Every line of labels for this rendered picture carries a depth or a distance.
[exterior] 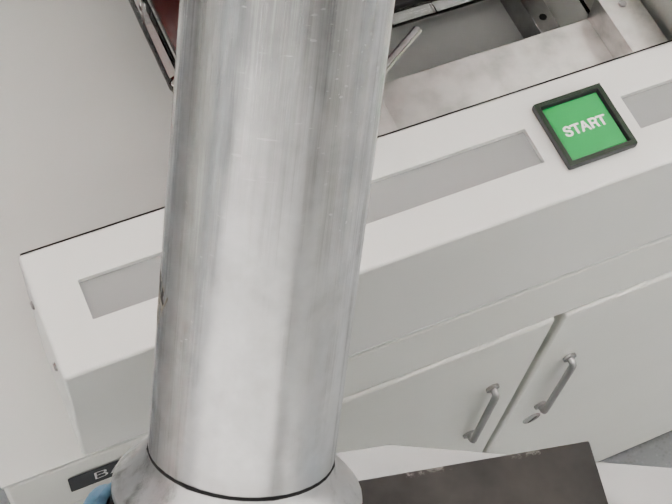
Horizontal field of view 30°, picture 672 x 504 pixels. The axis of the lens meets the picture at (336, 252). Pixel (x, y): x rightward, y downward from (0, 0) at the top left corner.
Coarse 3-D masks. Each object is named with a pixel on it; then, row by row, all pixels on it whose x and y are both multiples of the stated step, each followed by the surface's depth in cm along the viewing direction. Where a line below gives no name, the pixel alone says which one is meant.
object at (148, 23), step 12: (132, 0) 99; (144, 0) 99; (144, 12) 98; (144, 24) 98; (156, 24) 98; (156, 36) 97; (156, 48) 97; (168, 48) 97; (156, 60) 97; (168, 60) 96; (168, 72) 96; (168, 84) 96
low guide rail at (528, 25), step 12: (504, 0) 112; (516, 0) 110; (528, 0) 109; (540, 0) 110; (516, 12) 111; (528, 12) 109; (540, 12) 109; (516, 24) 111; (528, 24) 109; (540, 24) 108; (552, 24) 108; (528, 36) 110
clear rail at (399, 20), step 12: (432, 0) 102; (444, 0) 102; (456, 0) 102; (468, 0) 102; (480, 0) 103; (396, 12) 101; (408, 12) 101; (420, 12) 101; (432, 12) 102; (444, 12) 102; (396, 24) 101
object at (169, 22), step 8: (152, 0) 99; (160, 0) 99; (168, 0) 100; (176, 0) 100; (400, 0) 102; (408, 0) 102; (416, 0) 102; (424, 0) 102; (160, 8) 99; (168, 8) 99; (176, 8) 99; (160, 16) 99; (168, 16) 99; (176, 16) 99; (168, 24) 98; (176, 24) 98; (168, 32) 98; (176, 32) 98; (168, 40) 98; (176, 40) 98
